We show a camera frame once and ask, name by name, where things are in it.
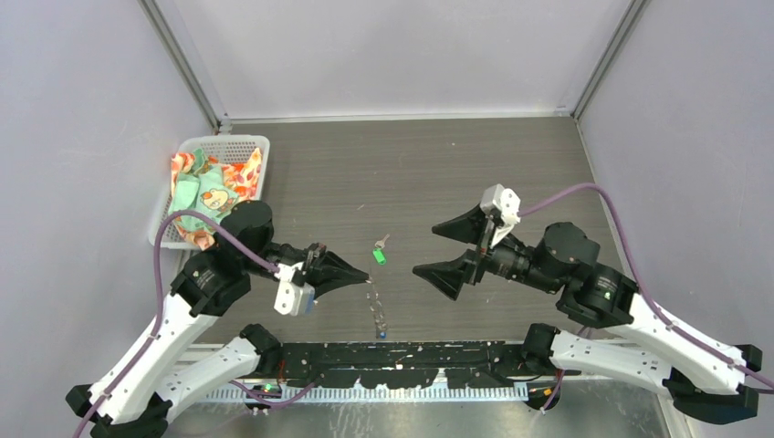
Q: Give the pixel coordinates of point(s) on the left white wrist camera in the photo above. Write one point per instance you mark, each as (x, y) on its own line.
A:
(295, 296)

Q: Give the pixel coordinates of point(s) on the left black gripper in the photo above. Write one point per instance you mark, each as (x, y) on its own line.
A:
(326, 270)

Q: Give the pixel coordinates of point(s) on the aluminium frame rail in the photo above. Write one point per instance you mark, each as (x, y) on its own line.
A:
(240, 358)

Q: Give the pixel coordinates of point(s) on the green key tag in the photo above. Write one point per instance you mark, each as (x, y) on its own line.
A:
(379, 256)

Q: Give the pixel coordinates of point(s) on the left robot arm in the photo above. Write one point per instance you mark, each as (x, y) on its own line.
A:
(144, 392)

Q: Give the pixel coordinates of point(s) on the silver key with green tag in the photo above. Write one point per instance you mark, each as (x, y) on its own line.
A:
(380, 244)

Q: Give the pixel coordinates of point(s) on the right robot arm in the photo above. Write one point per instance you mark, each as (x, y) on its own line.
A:
(704, 378)

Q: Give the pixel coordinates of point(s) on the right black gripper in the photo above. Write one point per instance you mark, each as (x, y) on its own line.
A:
(466, 227)

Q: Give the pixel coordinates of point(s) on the colourful patterned cloth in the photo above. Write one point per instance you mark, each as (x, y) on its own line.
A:
(201, 182)

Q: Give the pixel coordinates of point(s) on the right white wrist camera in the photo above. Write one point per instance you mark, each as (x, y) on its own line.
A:
(501, 207)

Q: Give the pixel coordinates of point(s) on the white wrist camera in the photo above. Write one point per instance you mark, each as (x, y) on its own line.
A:
(501, 207)
(295, 296)

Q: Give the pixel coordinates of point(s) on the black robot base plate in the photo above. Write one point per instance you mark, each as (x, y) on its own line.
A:
(401, 365)

